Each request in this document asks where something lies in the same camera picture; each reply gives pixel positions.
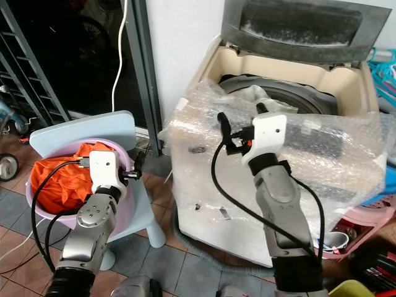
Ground grey washing machine lid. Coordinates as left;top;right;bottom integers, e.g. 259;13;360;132
221;0;394;66

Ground beige top-load washing machine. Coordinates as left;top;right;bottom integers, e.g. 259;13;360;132
170;34;385;269

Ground teal clothes hangers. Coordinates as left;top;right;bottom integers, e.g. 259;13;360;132
368;48;396;95

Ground pale cloth in drum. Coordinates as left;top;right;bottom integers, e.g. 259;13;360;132
243;85;299;116

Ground clear bubble wrap sheet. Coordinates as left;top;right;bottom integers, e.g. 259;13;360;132
161;79;396;231

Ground orange cloth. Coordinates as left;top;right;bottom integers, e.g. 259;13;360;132
31;142;101;212

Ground light blue plastic stool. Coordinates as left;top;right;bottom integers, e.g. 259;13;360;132
29;111;167;271

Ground lilac plastic basin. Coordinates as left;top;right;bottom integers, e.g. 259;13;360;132
26;139;138;231

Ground grey left robot leg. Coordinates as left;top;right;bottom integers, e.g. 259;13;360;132
110;275;163;297

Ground blue child tricycle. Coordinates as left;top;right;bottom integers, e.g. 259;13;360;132
0;87;21;182

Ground grey metal grille gate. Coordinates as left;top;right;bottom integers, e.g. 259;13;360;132
0;0;70;128

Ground white cup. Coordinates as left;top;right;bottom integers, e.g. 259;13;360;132
316;231;351;256

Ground blue plastic tub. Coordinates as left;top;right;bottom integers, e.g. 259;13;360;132
367;194;396;212

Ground pink plastic basket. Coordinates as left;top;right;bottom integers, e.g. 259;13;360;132
314;197;396;262

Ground black box with red print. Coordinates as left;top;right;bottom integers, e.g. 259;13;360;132
348;240;396;293

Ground yellow plastic container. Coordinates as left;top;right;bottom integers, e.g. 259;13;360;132
327;279;376;297

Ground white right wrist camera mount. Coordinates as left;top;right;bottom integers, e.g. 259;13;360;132
241;113;288;166

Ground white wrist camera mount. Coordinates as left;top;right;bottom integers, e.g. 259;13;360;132
241;113;288;166
89;150;122;197

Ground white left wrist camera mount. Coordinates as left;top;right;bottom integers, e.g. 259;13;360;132
89;150;122;197

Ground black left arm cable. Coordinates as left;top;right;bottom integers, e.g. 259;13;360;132
30;157;92;274

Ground grey door frame post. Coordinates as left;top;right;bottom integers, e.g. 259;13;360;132
132;0;165;155

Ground white floor cable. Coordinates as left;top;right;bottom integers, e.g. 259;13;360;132
0;213;38;245

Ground white hanging cable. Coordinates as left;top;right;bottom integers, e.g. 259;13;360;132
111;0;130;114

